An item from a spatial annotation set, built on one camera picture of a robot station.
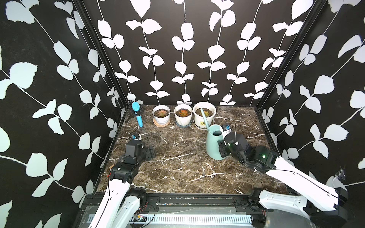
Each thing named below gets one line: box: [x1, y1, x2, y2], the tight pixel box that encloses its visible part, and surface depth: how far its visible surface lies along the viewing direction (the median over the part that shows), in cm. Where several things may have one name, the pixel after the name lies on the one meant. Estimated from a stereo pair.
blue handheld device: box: [131, 101, 144, 128], surface depth 95 cm
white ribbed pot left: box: [152, 104, 171, 125], surface depth 106 cm
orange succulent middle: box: [178, 108, 190, 117], surface depth 106 cm
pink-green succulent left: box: [157, 109, 168, 118], surface depth 106 cm
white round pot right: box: [192, 101, 217, 129], surface depth 106 cm
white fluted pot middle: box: [173, 104, 193, 127], surface depth 106 cm
